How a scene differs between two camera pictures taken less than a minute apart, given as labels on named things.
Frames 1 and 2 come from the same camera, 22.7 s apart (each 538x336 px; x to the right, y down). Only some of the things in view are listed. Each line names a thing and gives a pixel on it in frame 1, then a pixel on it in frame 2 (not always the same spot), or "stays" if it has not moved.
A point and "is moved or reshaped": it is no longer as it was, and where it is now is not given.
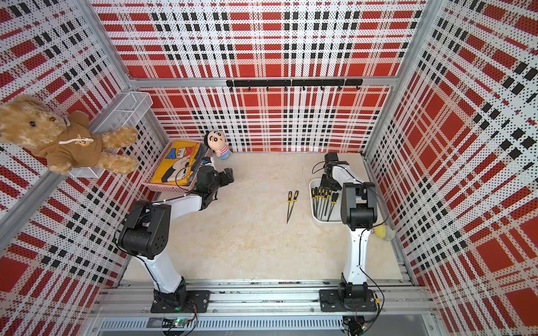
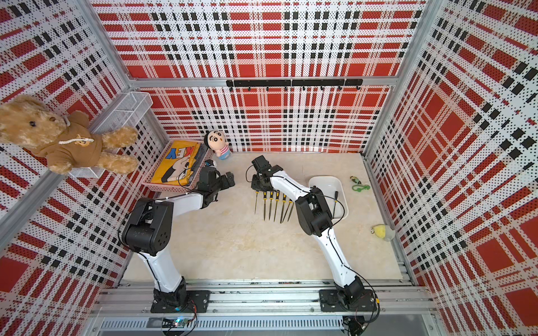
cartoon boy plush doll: [216, 141] stays
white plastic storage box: [324, 204] stays
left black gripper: [221, 175] stays
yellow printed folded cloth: [176, 167] stays
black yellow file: [336, 196] -> [257, 192]
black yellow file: [325, 199] is moved or reshaped
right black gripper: [324, 183] -> [255, 185]
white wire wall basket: [122, 115] stays
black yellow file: [294, 200] stays
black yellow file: [328, 196] -> [265, 199]
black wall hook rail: [302, 83] stays
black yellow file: [313, 197] is moved or reshaped
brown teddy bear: [67, 140] stays
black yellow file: [319, 196] is moved or reshaped
